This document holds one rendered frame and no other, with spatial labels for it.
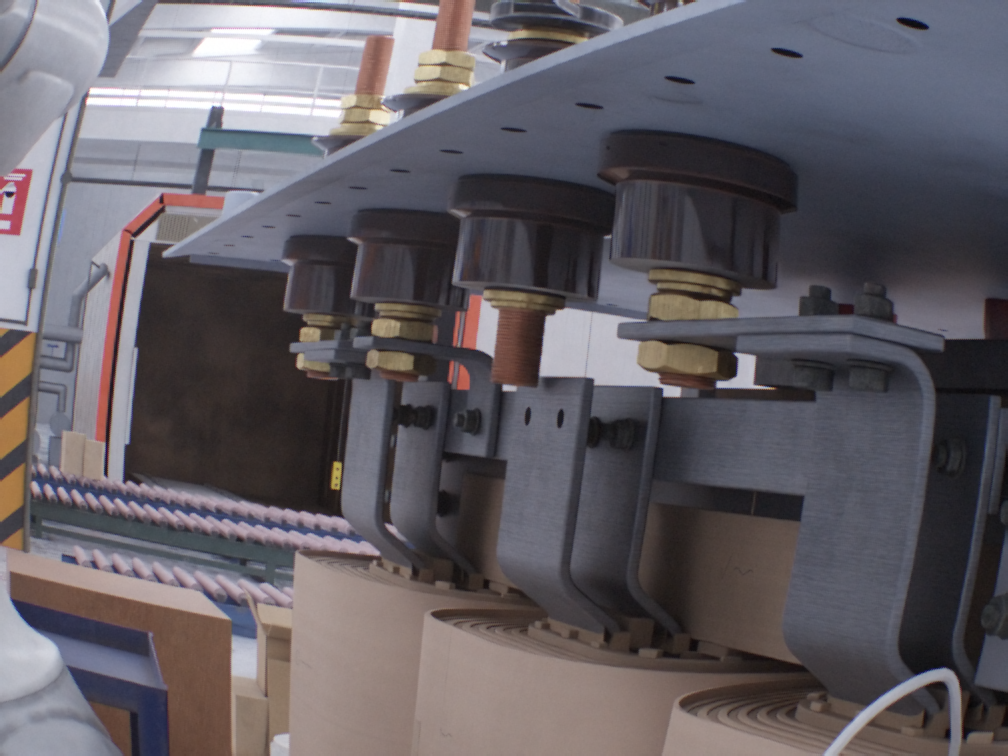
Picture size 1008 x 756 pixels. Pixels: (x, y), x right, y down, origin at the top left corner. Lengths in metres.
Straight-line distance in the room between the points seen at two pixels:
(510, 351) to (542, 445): 0.06
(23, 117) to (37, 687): 0.65
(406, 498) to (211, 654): 0.77
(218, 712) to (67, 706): 1.63
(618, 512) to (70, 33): 0.55
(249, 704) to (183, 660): 1.93
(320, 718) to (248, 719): 2.71
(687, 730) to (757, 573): 0.27
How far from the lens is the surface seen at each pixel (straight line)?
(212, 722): 2.38
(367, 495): 1.60
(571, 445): 1.16
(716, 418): 1.09
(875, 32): 0.61
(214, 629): 2.36
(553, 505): 1.17
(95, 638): 2.12
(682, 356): 0.94
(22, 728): 0.73
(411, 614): 1.48
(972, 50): 0.60
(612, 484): 1.21
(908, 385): 0.76
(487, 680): 1.14
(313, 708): 1.61
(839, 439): 0.83
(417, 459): 1.63
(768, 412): 1.03
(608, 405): 1.23
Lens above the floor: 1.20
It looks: 2 degrees up
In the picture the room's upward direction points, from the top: 7 degrees clockwise
